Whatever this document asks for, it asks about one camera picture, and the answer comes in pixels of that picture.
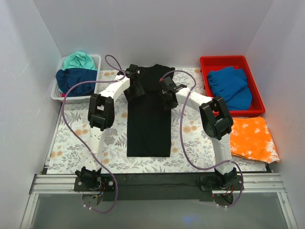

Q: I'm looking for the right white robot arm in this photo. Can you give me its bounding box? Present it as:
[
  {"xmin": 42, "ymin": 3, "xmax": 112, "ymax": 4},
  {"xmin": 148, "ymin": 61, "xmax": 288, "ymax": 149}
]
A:
[{"xmin": 159, "ymin": 76, "xmax": 237, "ymax": 190}]

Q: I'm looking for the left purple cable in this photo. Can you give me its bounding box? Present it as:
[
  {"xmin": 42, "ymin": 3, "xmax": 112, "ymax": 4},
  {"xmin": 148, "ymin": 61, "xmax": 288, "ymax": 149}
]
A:
[{"xmin": 61, "ymin": 54, "xmax": 126, "ymax": 213}]

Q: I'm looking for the navy blue t shirt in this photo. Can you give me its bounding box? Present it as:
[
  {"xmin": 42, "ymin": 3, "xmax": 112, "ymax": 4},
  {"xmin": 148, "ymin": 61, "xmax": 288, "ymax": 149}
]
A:
[{"xmin": 56, "ymin": 68, "xmax": 98, "ymax": 97}]

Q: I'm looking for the black t shirt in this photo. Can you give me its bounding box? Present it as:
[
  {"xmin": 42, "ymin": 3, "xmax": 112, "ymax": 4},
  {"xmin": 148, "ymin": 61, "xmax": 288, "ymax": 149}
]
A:
[{"xmin": 127, "ymin": 64, "xmax": 175, "ymax": 157}]

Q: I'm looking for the orange white t shirt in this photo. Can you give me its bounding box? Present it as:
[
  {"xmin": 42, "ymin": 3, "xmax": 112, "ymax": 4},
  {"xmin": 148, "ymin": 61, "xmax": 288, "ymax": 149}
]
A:
[{"xmin": 230, "ymin": 116, "xmax": 280, "ymax": 164}]

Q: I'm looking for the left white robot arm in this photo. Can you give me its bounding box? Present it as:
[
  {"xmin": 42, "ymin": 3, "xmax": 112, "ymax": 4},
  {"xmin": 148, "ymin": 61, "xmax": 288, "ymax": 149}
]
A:
[{"xmin": 76, "ymin": 64, "xmax": 145, "ymax": 191}]

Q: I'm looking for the aluminium mounting rail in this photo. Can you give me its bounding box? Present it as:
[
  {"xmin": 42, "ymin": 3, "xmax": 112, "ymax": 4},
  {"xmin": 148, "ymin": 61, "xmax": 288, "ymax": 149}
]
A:
[{"xmin": 21, "ymin": 173, "xmax": 297, "ymax": 229}]

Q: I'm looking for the teal t shirt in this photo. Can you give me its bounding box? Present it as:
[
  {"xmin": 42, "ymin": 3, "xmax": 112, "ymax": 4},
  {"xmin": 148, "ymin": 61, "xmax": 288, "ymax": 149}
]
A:
[{"xmin": 61, "ymin": 51, "xmax": 97, "ymax": 70}]

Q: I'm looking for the red plastic bin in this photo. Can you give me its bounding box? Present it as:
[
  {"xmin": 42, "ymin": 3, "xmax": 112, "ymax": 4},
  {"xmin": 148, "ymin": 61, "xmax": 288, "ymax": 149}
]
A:
[{"xmin": 199, "ymin": 55, "xmax": 266, "ymax": 117}]

